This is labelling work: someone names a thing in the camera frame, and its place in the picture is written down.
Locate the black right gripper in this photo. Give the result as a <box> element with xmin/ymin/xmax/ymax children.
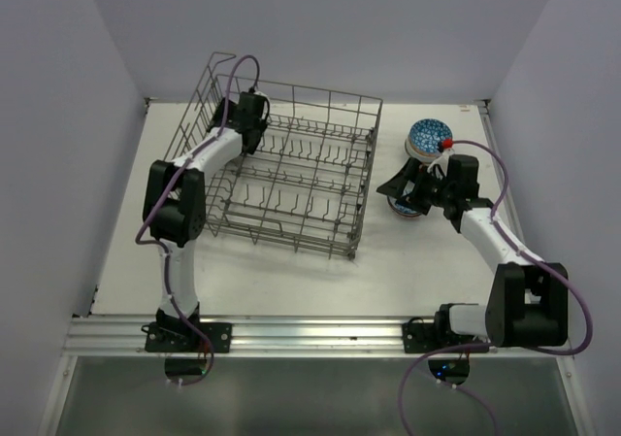
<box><xmin>376</xmin><ymin>156</ymin><xmax>454</xmax><ymax>215</ymax></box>

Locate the blue floral bowl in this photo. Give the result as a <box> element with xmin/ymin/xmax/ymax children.
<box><xmin>386</xmin><ymin>196</ymin><xmax>423</xmax><ymax>218</ymax></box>

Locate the white ribbed bowl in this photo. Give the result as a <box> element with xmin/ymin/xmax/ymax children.
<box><xmin>404</xmin><ymin>138</ymin><xmax>441</xmax><ymax>164</ymax></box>

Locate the red diamond pattern bowl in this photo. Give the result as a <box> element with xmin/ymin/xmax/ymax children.
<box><xmin>408</xmin><ymin>118</ymin><xmax>453</xmax><ymax>152</ymax></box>

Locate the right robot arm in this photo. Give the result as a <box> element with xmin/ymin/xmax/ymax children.
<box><xmin>377</xmin><ymin>154</ymin><xmax>569</xmax><ymax>352</ymax></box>

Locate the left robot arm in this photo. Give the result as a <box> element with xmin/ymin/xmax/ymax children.
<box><xmin>136</xmin><ymin>87</ymin><xmax>271</xmax><ymax>352</ymax></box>

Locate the grey wire dish rack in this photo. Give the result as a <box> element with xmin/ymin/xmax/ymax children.
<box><xmin>164</xmin><ymin>51</ymin><xmax>383</xmax><ymax>259</ymax></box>

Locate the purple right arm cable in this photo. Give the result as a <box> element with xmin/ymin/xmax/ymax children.
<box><xmin>398</xmin><ymin>138</ymin><xmax>595</xmax><ymax>436</ymax></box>

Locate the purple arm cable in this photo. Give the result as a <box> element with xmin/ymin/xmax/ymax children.
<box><xmin>134</xmin><ymin>54</ymin><xmax>264</xmax><ymax>350</ymax></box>
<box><xmin>398</xmin><ymin>138</ymin><xmax>595</xmax><ymax>436</ymax></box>

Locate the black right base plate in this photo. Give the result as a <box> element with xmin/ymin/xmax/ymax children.
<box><xmin>402</xmin><ymin>320</ymin><xmax>481</xmax><ymax>353</ymax></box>

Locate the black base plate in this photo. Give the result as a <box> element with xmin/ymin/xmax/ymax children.
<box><xmin>141</xmin><ymin>322</ymin><xmax>233</xmax><ymax>353</ymax></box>
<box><xmin>402</xmin><ymin>320</ymin><xmax>481</xmax><ymax>353</ymax></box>

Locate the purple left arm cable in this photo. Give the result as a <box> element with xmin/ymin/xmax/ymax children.
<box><xmin>134</xmin><ymin>54</ymin><xmax>264</xmax><ymax>350</ymax></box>

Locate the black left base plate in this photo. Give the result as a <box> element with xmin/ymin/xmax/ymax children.
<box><xmin>141</xmin><ymin>322</ymin><xmax>233</xmax><ymax>353</ymax></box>

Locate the aluminium mounting rail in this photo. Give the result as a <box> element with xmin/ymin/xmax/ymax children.
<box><xmin>61</xmin><ymin>315</ymin><xmax>572</xmax><ymax>359</ymax></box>

